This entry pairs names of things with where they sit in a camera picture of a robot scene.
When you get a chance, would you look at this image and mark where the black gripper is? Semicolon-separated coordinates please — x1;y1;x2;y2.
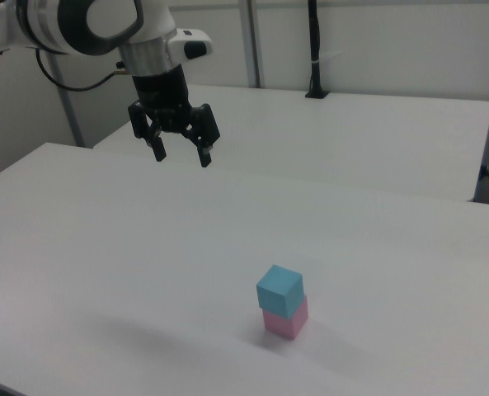
127;64;222;168

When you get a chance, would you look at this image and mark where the blue cube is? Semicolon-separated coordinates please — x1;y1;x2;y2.
255;264;303;320

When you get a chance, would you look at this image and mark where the pink cube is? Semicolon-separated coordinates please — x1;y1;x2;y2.
262;294;310;341

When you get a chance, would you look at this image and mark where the white table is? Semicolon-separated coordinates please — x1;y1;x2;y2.
92;84;489;203

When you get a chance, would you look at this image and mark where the grey metal frame post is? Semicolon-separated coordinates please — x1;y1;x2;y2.
238;0;266;89
45;52;86;149

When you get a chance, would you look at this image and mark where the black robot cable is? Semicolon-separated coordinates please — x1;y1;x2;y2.
35;49;130;92

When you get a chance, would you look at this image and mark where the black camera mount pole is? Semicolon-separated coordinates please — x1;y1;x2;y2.
304;0;331;100

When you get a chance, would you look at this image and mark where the black power cable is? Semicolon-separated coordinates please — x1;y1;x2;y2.
479;164;489;205

